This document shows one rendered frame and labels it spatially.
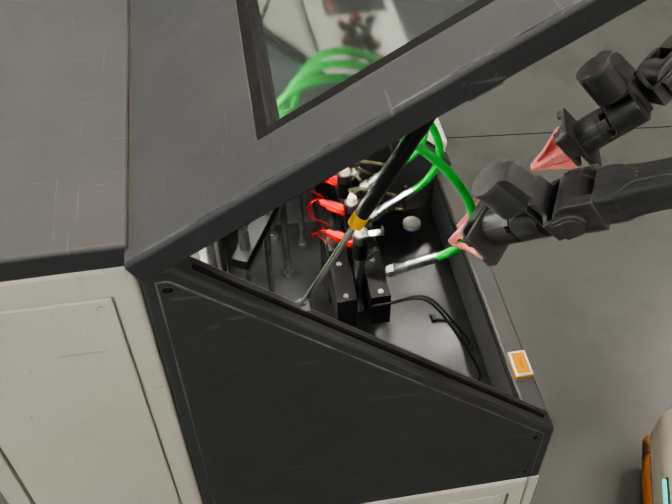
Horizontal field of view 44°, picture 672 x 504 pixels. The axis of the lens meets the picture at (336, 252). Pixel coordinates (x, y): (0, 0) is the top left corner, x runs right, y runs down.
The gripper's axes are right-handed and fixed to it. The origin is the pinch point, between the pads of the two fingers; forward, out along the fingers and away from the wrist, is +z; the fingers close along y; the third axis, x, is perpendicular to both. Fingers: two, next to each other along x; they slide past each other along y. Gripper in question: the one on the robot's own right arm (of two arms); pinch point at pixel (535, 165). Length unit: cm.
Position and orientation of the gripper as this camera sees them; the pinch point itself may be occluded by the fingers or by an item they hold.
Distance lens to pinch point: 144.2
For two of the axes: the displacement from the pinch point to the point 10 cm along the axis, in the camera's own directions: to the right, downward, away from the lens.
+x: -1.1, 7.3, -6.8
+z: -7.0, 4.3, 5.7
